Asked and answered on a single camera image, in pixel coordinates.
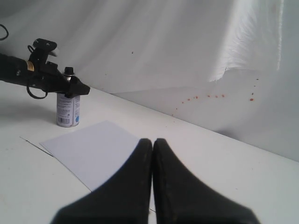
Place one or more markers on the white paper sheet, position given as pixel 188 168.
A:
pixel 94 153

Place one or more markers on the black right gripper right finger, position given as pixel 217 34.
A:
pixel 181 198

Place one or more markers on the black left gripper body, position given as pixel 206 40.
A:
pixel 45 77

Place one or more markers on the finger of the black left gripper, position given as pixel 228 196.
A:
pixel 76 87

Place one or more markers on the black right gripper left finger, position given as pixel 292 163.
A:
pixel 123 199

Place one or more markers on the white backdrop sheet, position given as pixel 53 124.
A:
pixel 230 66

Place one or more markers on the silver spray can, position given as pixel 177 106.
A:
pixel 68 102

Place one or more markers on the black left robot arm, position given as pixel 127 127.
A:
pixel 7 75

